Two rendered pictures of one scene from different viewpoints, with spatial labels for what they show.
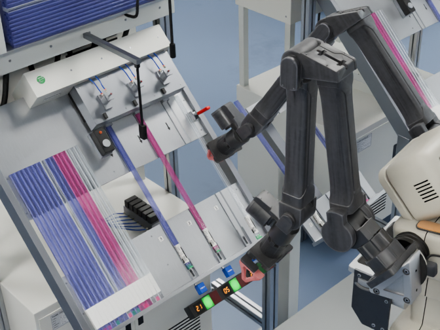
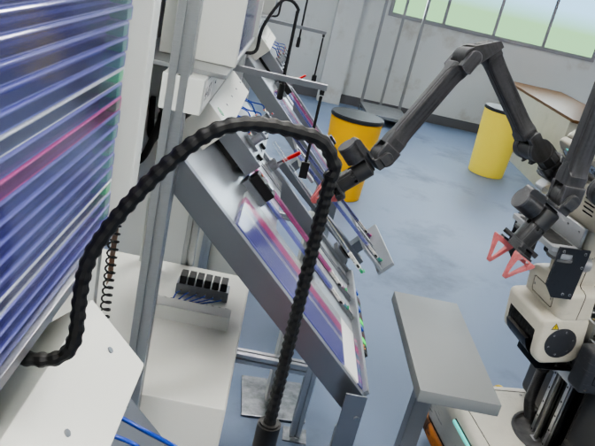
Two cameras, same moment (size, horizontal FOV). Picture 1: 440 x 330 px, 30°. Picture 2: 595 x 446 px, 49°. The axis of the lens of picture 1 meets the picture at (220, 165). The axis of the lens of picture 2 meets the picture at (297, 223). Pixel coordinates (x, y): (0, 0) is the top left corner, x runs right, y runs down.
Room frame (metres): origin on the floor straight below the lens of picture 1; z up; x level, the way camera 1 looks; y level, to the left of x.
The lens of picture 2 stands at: (0.98, 1.54, 1.63)
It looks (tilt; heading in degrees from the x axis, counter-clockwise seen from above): 21 degrees down; 308
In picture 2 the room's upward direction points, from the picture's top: 13 degrees clockwise
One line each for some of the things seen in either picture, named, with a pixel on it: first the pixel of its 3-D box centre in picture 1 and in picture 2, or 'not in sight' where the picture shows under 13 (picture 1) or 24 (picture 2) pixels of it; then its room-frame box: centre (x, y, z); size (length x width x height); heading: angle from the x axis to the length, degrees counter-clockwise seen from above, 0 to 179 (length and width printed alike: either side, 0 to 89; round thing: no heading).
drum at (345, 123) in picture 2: not in sight; (347, 155); (3.84, -2.54, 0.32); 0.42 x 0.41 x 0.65; 131
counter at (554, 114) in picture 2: not in sight; (554, 137); (3.60, -6.08, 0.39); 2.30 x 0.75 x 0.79; 132
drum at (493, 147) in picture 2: not in sight; (495, 141); (3.76, -4.93, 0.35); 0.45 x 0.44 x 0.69; 131
